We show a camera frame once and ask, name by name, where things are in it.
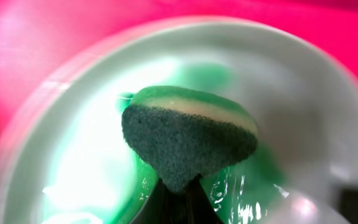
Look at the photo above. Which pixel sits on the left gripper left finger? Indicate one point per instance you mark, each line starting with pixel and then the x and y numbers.
pixel 161 207

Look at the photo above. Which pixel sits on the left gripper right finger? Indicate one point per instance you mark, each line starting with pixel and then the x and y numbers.
pixel 198 207

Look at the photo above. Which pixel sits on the green yellow sponge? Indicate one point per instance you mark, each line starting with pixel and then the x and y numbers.
pixel 184 133

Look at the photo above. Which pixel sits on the white plate green smear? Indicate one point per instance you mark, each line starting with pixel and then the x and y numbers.
pixel 66 160

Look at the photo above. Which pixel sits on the red plastic tray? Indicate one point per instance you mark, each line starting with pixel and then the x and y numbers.
pixel 38 37

